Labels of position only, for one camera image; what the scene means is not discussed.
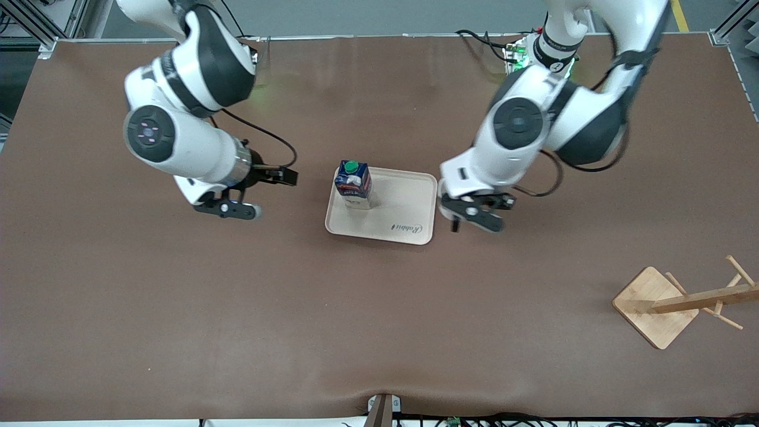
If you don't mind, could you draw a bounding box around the aluminium frame profile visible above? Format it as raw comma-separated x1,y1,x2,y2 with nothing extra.
0,0,95,59
709,0,759,47

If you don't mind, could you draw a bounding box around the black right base cable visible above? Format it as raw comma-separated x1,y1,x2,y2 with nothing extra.
222,0,264,45

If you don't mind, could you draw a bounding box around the black left base cable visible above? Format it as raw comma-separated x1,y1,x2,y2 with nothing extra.
455,30,522,63

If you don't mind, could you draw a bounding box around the metal table clamp bracket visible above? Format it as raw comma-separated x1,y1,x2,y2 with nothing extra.
366,393,403,427

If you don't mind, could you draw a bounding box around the wooden cup rack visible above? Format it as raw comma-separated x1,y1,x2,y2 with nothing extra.
612,255,759,350

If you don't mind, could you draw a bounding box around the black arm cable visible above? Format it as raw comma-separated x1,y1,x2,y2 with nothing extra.
513,50,660,197
219,109,298,170

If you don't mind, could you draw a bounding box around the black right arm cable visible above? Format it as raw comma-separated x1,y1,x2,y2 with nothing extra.
219,109,298,170

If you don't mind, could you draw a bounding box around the blue milk carton green cap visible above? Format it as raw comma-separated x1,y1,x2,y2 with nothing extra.
334,160,373,210

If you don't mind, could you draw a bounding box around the cream plastic tray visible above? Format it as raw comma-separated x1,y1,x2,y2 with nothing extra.
324,166,438,246

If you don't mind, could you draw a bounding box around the black base cable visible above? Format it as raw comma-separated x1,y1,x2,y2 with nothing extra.
222,0,264,45
455,30,522,63

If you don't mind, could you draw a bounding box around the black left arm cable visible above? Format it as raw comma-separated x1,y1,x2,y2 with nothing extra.
513,50,660,197

